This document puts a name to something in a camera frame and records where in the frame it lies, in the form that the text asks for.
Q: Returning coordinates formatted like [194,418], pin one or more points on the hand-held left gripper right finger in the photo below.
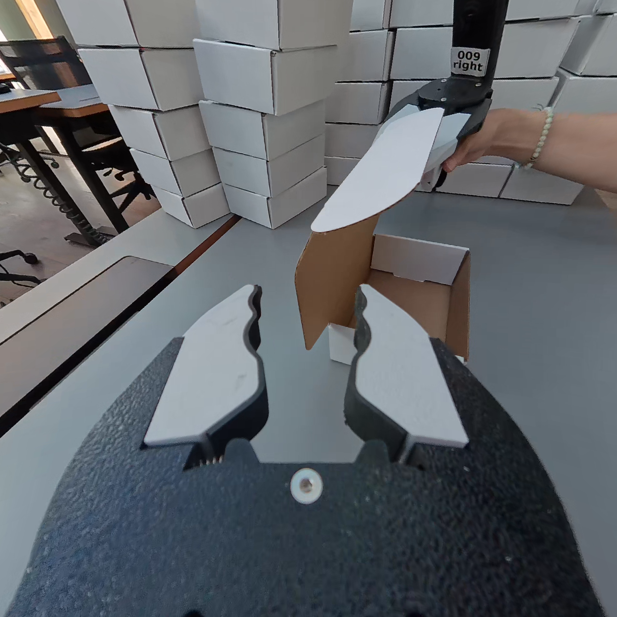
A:
[405,376]

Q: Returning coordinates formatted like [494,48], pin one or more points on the stack of white closed boxes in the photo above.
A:
[265,82]

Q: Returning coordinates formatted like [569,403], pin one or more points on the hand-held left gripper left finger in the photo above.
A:
[207,376]

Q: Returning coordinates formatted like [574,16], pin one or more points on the black mesh chair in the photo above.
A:
[43,58]

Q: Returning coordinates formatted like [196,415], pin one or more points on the wooden desk with black frame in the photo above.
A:
[29,101]

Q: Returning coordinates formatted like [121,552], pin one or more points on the white cardboard box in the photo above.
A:
[332,270]

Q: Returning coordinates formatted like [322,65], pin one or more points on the person's right hand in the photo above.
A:
[501,135]

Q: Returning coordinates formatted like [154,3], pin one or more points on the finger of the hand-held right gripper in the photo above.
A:
[448,135]
[408,110]

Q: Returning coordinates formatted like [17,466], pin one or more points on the person's right forearm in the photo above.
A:
[583,144]

